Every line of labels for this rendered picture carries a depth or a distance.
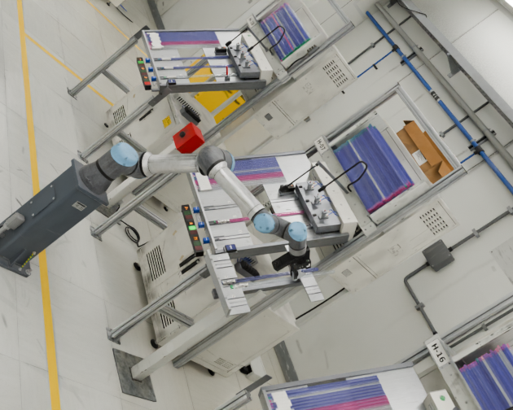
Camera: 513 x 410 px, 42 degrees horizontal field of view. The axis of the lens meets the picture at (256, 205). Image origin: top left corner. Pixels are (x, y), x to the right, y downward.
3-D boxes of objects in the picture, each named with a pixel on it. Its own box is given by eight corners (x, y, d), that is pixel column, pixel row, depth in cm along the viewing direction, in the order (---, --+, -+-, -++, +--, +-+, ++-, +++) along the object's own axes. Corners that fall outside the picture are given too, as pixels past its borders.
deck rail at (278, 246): (214, 261, 326) (216, 253, 322) (213, 258, 328) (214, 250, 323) (347, 242, 347) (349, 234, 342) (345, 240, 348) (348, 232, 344)
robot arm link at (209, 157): (200, 135, 274) (278, 219, 258) (212, 140, 284) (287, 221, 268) (182, 155, 276) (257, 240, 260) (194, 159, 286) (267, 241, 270)
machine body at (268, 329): (148, 349, 362) (237, 288, 347) (129, 255, 409) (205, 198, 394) (218, 382, 407) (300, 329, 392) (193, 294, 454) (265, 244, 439)
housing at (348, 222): (338, 242, 348) (344, 223, 338) (306, 181, 381) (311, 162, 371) (352, 240, 350) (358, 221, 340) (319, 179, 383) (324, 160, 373)
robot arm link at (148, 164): (114, 149, 301) (225, 145, 281) (132, 154, 315) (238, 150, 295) (113, 176, 300) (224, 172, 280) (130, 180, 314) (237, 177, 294)
